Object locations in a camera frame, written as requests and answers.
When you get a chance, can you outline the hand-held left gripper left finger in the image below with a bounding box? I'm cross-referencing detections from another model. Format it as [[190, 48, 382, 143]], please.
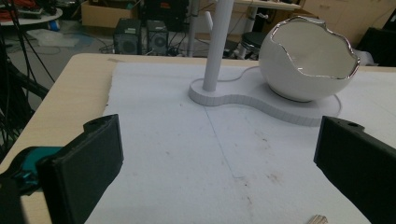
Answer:
[[35, 113, 124, 224]]

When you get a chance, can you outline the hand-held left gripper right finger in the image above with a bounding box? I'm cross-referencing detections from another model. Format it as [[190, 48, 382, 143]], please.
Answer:
[[313, 115, 396, 224]]

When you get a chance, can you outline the white eggshell-shaped bowl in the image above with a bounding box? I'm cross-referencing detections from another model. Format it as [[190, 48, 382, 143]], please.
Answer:
[[258, 16, 361, 103]]

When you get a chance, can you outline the black chair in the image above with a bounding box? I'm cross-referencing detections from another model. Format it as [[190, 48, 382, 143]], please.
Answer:
[[356, 26, 396, 67]]

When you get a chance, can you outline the white foam mat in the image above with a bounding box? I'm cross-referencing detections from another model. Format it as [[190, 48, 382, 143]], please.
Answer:
[[84, 62, 396, 224]]

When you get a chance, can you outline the white stand with pole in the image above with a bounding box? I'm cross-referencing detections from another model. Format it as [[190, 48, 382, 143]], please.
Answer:
[[188, 0, 342, 127]]

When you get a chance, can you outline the black speaker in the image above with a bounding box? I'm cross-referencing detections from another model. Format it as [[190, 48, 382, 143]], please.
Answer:
[[146, 20, 170, 56], [112, 18, 143, 56]]

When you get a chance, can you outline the cardboard box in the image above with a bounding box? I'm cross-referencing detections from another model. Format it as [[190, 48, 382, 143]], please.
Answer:
[[80, 0, 138, 29]]

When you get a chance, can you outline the round white table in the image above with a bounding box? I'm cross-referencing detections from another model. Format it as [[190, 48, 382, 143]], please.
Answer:
[[0, 7, 64, 27]]

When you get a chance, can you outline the black round stool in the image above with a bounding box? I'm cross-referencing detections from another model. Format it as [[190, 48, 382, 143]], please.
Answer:
[[236, 31, 267, 60]]

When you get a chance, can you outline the white desk leg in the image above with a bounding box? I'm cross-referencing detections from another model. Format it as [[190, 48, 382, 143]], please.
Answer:
[[187, 0, 200, 58]]

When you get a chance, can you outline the bundle of black cables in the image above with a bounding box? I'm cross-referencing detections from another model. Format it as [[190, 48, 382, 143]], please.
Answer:
[[0, 0, 57, 160]]

